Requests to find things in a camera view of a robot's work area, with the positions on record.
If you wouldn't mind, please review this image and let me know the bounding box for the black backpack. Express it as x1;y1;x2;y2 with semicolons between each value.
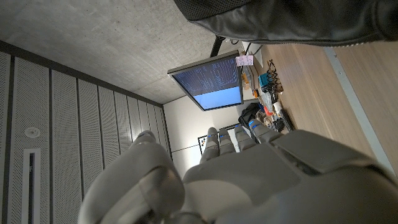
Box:
173;0;398;47

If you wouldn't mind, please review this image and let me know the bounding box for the round white ceiling sensor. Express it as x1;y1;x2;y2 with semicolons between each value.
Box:
24;126;41;139

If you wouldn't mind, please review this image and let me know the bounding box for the small teal box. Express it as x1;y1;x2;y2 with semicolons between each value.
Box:
258;73;271;88

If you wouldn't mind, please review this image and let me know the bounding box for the pink sticky note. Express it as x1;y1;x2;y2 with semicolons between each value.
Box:
235;55;254;67

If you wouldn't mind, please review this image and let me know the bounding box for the computer monitor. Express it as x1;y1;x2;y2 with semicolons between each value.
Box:
167;50;245;112

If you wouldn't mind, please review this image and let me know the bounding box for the clear plastic bag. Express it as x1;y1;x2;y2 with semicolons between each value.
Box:
259;91;274;113

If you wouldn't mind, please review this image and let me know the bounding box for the black wire coil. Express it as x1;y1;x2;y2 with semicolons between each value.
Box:
266;59;284;94

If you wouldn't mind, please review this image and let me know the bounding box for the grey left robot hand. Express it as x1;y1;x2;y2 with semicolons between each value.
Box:
77;119;398;224

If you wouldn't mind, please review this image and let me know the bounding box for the long ceiling slot light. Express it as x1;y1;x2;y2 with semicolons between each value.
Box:
21;148;41;224

